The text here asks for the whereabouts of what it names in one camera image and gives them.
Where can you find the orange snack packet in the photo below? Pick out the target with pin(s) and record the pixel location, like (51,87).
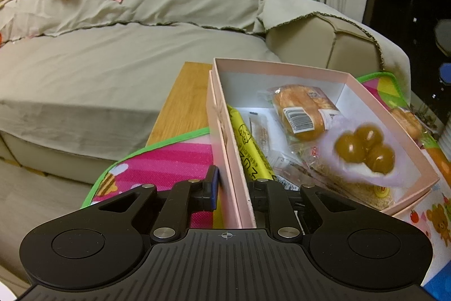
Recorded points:
(438,154)

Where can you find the packaged bread roll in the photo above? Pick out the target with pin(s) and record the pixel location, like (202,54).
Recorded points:
(303,110)
(407,124)

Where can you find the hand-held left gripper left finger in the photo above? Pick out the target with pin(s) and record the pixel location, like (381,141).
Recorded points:
(213,189)

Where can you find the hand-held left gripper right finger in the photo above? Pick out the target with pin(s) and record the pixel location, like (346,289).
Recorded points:
(262,197)

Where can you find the beige sofa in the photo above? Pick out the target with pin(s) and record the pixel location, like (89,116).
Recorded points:
(345,40)

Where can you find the dark cabinet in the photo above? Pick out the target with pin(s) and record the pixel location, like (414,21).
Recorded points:
(405,4)

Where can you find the yellow snack packet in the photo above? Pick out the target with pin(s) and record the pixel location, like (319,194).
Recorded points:
(248,149)

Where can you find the colourful play mat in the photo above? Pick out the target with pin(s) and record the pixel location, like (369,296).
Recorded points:
(176,163)

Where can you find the pink cardboard box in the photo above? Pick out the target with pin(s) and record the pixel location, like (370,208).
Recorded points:
(225,131)

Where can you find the brown braised eggs packet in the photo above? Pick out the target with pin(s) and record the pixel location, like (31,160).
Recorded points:
(366,149)

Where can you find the sesame snack packet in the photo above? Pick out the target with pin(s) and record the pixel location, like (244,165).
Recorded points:
(352,190)

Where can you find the clear small snack packet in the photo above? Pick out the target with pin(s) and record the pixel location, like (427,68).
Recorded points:
(290,163)

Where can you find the beige sofa cover cloth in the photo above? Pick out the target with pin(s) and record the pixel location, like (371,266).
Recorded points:
(134,68)

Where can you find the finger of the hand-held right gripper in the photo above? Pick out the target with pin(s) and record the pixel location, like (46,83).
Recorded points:
(446,74)

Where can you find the clear snack stick packet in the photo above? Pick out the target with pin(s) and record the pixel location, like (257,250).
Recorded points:
(261,133)

